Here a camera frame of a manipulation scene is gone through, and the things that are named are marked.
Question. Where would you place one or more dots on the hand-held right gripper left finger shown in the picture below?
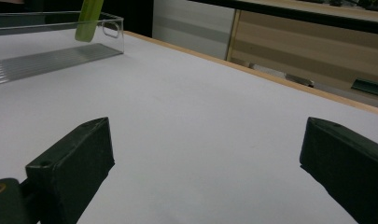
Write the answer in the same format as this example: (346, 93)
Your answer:
(71, 168)

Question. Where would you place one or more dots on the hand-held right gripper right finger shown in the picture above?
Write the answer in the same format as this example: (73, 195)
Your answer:
(348, 168)

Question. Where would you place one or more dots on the clear plastic container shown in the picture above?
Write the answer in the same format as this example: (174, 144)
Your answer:
(53, 59)

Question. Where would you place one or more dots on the green phone case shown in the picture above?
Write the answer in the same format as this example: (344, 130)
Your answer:
(87, 21)

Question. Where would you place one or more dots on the wooden table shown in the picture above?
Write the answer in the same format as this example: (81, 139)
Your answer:
(255, 73)

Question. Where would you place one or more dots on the white cabinet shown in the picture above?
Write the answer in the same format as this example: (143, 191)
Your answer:
(193, 28)

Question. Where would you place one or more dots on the black horizontal frame bar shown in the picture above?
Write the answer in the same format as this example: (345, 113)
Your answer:
(301, 15)

